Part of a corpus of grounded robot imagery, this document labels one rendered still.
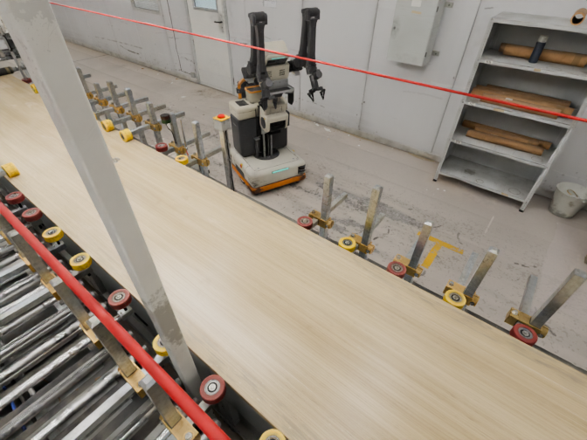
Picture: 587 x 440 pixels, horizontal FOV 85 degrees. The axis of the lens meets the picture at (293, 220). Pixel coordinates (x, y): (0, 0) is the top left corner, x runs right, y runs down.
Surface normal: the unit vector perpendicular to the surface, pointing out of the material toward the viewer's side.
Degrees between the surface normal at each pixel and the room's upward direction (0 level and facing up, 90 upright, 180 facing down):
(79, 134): 90
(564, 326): 0
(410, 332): 0
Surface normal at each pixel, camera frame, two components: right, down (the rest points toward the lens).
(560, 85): -0.61, 0.50
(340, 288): 0.01, -0.76
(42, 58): 0.79, 0.41
